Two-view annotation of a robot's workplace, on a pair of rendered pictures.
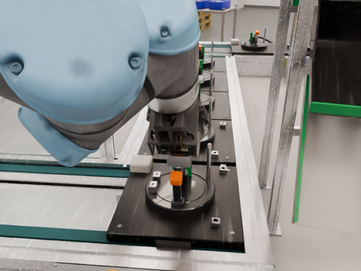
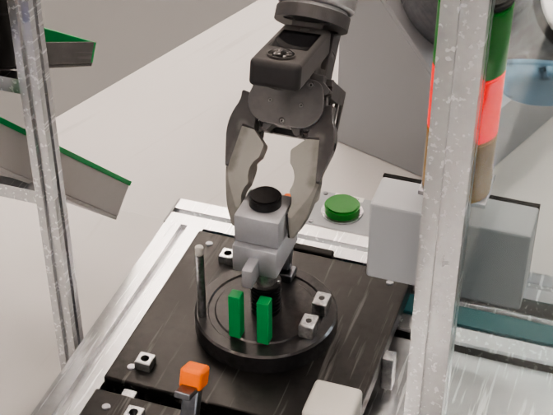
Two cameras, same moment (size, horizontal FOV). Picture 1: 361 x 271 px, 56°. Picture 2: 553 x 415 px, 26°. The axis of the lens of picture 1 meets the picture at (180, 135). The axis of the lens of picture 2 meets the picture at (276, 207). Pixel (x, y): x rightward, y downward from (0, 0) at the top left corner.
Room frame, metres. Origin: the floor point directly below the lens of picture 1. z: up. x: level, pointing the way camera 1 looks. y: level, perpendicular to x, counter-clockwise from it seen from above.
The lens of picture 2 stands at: (1.42, 0.22, 1.76)
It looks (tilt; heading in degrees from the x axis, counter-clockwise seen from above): 36 degrees down; 194
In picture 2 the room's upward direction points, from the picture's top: straight up
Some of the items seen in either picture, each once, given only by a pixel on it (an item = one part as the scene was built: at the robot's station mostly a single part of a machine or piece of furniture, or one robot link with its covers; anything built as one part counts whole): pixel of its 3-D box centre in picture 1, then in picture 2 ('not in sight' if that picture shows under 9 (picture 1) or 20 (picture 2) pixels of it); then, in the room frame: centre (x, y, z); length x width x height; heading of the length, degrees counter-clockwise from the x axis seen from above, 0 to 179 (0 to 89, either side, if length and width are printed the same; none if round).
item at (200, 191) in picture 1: (180, 191); (266, 315); (0.56, 0.00, 0.98); 0.14 x 0.14 x 0.02
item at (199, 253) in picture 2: (208, 162); (200, 281); (0.59, -0.06, 1.03); 0.01 x 0.01 x 0.08
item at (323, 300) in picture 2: (153, 186); (321, 304); (0.55, 0.05, 1.00); 0.02 x 0.01 x 0.02; 175
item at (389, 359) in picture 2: (120, 201); (388, 370); (0.57, 0.13, 0.95); 0.01 x 0.01 x 0.04; 85
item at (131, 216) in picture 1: (180, 198); (266, 330); (0.56, 0.00, 0.96); 0.24 x 0.24 x 0.02; 85
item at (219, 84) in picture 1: (197, 69); not in sight; (1.31, -0.07, 1.01); 0.24 x 0.24 x 0.13; 85
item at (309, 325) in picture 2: (156, 177); (309, 326); (0.59, 0.05, 1.00); 0.02 x 0.01 x 0.02; 175
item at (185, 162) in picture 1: (180, 140); (262, 231); (0.57, 0.00, 1.09); 0.08 x 0.04 x 0.07; 175
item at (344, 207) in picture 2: not in sight; (341, 210); (0.35, 0.03, 0.96); 0.04 x 0.04 x 0.02
